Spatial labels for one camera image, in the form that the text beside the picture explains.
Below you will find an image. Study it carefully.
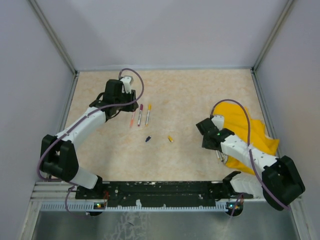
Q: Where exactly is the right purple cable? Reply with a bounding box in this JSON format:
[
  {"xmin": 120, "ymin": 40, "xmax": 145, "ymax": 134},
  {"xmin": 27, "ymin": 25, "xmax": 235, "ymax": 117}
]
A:
[{"xmin": 209, "ymin": 99, "xmax": 292, "ymax": 217}]

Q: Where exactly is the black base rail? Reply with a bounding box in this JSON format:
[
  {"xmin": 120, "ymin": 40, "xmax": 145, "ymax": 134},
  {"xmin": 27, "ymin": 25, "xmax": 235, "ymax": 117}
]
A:
[{"xmin": 75, "ymin": 181, "xmax": 237, "ymax": 208}]

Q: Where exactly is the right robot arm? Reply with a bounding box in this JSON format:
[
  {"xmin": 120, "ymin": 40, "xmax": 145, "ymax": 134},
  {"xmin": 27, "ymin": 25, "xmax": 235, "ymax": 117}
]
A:
[{"xmin": 196, "ymin": 115, "xmax": 306, "ymax": 211}]

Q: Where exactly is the blue pen cap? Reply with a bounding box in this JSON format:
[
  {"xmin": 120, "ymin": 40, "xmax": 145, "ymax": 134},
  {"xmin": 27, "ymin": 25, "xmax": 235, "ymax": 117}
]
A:
[{"xmin": 145, "ymin": 136, "xmax": 152, "ymax": 143}]

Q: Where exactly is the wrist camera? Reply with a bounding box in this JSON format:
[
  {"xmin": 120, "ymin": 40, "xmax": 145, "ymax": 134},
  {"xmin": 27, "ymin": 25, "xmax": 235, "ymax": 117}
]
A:
[
  {"xmin": 119, "ymin": 75, "xmax": 134, "ymax": 94},
  {"xmin": 211, "ymin": 115, "xmax": 225, "ymax": 130}
]

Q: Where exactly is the yellow cloth bag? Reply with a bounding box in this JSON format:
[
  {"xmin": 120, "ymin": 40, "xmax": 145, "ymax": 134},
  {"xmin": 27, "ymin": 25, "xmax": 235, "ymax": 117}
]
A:
[{"xmin": 213, "ymin": 102, "xmax": 280, "ymax": 175}]

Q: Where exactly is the white purple marker pen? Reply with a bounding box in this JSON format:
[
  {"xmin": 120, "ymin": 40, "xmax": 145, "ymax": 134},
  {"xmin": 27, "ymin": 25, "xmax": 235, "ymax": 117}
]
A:
[{"xmin": 137, "ymin": 110, "xmax": 143, "ymax": 127}]

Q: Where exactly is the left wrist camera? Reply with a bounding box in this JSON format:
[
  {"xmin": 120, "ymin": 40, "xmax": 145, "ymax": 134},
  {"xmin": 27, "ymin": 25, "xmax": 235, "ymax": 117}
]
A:
[{"xmin": 119, "ymin": 75, "xmax": 134, "ymax": 94}]

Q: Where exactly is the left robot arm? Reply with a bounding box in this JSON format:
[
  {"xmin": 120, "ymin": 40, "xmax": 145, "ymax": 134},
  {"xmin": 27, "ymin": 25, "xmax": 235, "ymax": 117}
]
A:
[{"xmin": 38, "ymin": 76, "xmax": 138, "ymax": 199}]

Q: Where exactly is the purple cable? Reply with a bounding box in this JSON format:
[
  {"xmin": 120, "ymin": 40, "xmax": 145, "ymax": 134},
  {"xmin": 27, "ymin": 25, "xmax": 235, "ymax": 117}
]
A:
[
  {"xmin": 36, "ymin": 68, "xmax": 145, "ymax": 219},
  {"xmin": 209, "ymin": 99, "xmax": 292, "ymax": 217}
]

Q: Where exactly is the white slotted cable duct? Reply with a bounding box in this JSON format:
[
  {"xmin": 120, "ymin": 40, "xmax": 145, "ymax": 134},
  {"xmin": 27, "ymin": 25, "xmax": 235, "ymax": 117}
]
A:
[{"xmin": 39, "ymin": 201, "xmax": 243, "ymax": 213}]

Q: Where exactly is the white yellow marker pen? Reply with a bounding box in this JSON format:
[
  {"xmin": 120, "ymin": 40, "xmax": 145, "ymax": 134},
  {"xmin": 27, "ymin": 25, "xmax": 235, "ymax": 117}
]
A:
[{"xmin": 145, "ymin": 109, "xmax": 151, "ymax": 126}]

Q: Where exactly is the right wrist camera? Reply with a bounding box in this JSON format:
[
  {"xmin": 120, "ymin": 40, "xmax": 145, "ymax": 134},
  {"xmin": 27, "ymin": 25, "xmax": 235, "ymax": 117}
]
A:
[{"xmin": 211, "ymin": 115, "xmax": 225, "ymax": 130}]

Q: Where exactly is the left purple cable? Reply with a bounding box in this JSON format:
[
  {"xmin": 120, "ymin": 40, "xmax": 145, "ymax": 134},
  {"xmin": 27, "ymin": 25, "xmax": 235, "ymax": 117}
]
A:
[{"xmin": 36, "ymin": 68, "xmax": 145, "ymax": 219}]

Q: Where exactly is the orange pen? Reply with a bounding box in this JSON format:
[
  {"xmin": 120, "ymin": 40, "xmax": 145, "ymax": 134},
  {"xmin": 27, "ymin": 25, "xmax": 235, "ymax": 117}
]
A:
[{"xmin": 129, "ymin": 111, "xmax": 136, "ymax": 128}]

